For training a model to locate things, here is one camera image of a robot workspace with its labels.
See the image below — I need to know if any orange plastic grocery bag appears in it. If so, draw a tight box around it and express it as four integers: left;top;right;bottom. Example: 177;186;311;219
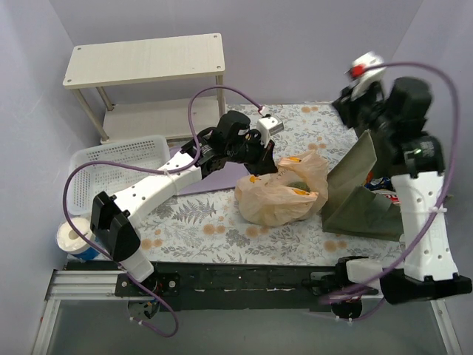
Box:
234;150;329;226

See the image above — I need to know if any green melon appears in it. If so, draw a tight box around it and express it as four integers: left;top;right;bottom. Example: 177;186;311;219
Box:
287;181;311;192

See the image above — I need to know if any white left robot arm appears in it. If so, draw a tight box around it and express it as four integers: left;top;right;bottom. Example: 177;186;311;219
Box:
91;110;284;296

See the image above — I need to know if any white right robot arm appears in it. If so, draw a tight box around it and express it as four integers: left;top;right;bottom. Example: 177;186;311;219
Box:
332;77;472;305

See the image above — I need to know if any purple plastic tray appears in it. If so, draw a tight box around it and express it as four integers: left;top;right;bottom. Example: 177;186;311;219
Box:
176;163;249;196

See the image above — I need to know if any colourful snack packet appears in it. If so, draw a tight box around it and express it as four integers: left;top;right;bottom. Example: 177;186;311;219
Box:
364;177;400;205

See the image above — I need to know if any floral patterned table mat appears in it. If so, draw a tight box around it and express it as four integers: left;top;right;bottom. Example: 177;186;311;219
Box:
106;103;404;267

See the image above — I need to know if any green canvas tote bag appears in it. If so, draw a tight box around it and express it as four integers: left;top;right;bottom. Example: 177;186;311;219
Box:
321;127;454;243

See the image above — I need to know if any white perforated plastic basket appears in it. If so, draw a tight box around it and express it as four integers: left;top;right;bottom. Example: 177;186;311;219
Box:
67;135;170;215

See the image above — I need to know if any white two-tier shelf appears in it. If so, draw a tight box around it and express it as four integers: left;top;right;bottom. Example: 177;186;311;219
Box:
63;33;225;143

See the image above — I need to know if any white paper towel roll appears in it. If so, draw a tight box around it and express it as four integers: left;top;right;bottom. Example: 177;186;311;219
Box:
56;217;99;261

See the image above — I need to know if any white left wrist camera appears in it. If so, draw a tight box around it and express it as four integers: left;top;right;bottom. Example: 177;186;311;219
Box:
256;114;284;147

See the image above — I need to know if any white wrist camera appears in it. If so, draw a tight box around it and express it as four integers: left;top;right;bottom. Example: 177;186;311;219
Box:
256;114;284;147
348;51;385;101

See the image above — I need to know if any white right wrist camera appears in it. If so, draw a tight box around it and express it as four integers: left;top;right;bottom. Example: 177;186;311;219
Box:
348;51;385;101

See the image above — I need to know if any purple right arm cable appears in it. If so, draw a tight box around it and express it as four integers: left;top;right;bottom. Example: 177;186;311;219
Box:
317;61;461;321

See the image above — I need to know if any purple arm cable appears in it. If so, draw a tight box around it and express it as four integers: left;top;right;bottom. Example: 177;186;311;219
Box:
317;61;461;321
61;85;273;337

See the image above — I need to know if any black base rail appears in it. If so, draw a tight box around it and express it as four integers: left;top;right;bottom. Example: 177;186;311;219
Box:
62;260;374;319

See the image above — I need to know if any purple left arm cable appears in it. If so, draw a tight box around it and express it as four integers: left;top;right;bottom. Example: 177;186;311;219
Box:
61;85;273;337

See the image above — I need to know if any aluminium frame rail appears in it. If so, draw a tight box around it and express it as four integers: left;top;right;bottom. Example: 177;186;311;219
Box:
31;268;130;355

